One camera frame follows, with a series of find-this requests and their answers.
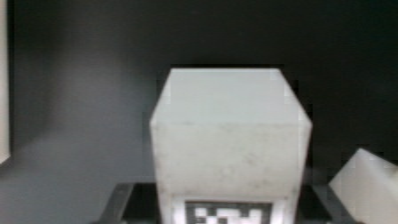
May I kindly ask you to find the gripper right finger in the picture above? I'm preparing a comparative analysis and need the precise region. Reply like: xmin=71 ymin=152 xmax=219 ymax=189
xmin=299 ymin=185 xmax=363 ymax=224

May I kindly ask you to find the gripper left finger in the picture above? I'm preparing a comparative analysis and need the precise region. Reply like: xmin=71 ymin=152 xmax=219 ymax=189
xmin=96 ymin=183 xmax=157 ymax=224

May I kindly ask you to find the white table leg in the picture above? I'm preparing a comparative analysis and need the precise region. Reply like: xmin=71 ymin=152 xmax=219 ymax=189
xmin=329 ymin=148 xmax=398 ymax=224
xmin=149 ymin=68 xmax=313 ymax=224

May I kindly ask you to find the white table leg back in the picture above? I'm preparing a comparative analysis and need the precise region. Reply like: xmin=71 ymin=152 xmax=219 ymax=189
xmin=329 ymin=148 xmax=398 ymax=224

